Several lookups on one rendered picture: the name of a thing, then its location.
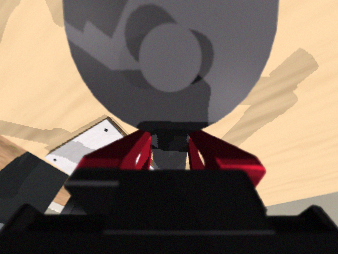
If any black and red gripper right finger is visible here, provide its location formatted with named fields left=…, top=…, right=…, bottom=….
left=188, top=130, right=266, bottom=188

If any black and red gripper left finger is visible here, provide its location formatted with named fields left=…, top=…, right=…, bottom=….
left=75, top=130, right=152, bottom=169

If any blue kettle with black lid and handle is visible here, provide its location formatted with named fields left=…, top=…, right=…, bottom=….
left=62, top=0, right=280, bottom=169

